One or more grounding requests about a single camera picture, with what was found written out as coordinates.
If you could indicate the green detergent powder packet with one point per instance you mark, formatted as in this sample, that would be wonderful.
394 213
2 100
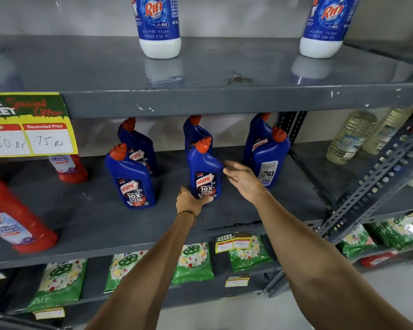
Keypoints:
193 262
251 259
358 242
399 230
122 269
60 285

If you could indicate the person's right forearm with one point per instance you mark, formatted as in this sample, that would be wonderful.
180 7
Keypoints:
313 268

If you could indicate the yellow price offer sign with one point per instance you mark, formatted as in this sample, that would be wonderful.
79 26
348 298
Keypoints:
31 123

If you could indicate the person's right fingers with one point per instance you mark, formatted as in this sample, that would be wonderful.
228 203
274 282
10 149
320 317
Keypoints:
232 170

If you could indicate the person's left hand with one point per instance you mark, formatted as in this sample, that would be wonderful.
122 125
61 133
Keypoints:
187 202

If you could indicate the person's right hand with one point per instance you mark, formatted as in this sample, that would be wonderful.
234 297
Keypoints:
246 182

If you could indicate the person's left forearm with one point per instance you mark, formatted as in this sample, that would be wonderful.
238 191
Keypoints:
151 271

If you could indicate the white bottle with blue label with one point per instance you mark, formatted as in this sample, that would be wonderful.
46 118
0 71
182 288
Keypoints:
158 27
325 27

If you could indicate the large red cleaner bottle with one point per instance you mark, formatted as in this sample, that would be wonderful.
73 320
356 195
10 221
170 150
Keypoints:
17 219

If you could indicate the person's left thumb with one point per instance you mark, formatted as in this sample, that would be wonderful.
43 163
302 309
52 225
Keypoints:
204 200

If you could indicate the red packet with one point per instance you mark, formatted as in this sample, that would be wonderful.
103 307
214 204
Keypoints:
378 260

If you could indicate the grey perforated metal shelf rack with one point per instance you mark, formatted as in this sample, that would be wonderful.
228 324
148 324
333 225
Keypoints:
375 182

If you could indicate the row of blue cleaner bottles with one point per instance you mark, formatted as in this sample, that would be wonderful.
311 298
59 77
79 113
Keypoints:
134 182

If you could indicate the blue red-capped toilet cleaner bottle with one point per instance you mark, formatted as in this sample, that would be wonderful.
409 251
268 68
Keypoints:
204 168

